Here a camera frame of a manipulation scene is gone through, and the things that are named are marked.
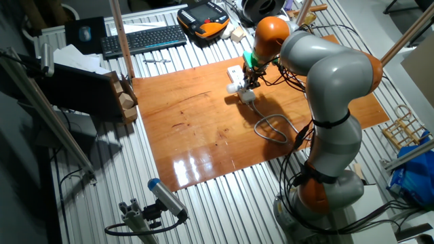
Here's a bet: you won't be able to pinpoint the wooden peg rack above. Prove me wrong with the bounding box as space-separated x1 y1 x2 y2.
382 104 433 150

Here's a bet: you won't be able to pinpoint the short aluminium profile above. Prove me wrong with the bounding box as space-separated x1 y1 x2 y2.
118 199 160 244

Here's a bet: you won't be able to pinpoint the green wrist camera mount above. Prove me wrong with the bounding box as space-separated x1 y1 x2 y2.
242 50 260 69

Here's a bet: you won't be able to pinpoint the orange and black teach pendant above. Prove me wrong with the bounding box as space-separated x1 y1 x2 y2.
176 0 231 40

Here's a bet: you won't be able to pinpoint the black mouse pad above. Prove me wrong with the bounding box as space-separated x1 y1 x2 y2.
64 16 109 55

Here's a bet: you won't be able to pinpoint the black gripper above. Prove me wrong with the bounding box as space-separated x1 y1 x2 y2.
243 65 264 90

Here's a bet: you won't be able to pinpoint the white paper sheet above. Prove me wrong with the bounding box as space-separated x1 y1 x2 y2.
110 22 167 37

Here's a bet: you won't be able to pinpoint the blue plastic bag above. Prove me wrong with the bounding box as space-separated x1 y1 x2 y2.
386 130 434 209

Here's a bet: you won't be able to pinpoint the black cable connector box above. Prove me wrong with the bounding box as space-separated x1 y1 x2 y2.
293 121 311 150

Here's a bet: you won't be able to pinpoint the thin black wrist cables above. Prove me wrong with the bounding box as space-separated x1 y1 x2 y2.
257 57 313 93

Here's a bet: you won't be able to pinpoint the small wooden piece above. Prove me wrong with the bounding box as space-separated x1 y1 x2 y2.
353 163 366 181

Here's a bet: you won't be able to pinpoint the long aluminium frame bar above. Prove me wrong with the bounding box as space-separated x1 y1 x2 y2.
0 47 98 186

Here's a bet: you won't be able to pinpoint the grey power strip cable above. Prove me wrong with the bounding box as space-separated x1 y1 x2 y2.
248 101 308 144

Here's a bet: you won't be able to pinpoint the white power strip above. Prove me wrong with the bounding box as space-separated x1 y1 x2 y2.
226 64 257 104

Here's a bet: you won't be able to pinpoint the white rounded object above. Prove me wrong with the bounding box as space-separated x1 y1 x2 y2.
219 22 235 40

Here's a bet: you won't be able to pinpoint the white paper stack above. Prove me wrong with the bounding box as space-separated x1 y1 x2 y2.
53 43 110 75

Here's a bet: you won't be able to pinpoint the silver camera with blue end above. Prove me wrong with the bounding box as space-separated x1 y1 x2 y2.
147 178 189 221

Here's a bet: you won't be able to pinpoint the brown wooden board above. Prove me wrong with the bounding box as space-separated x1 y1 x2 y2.
131 33 391 193

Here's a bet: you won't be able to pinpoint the black keyboard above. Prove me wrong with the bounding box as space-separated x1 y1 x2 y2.
100 24 188 61

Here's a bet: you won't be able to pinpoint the slanted frame post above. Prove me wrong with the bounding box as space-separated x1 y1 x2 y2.
379 3 434 67
108 0 136 81
294 0 315 28

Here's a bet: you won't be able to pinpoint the beige wooden cube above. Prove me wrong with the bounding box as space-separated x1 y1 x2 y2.
230 26 247 43

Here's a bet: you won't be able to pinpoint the dark open box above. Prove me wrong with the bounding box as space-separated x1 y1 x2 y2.
18 54 136 125

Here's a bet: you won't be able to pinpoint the black camera cable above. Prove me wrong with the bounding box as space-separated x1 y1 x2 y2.
104 216 188 237

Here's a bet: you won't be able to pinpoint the white plug adapter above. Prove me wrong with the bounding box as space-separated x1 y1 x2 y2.
226 79 255 96

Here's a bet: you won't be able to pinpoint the wooden dowel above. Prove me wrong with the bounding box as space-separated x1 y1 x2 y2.
286 3 329 18

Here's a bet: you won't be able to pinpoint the grey computer mouse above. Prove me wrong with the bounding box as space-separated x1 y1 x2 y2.
78 26 92 42

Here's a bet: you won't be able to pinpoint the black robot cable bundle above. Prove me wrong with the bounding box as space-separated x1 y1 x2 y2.
276 111 434 237

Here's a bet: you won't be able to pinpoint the white base platform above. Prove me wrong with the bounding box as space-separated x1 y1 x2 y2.
335 184 398 244

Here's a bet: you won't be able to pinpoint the black camera clamp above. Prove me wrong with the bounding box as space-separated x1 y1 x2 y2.
142 199 164 230

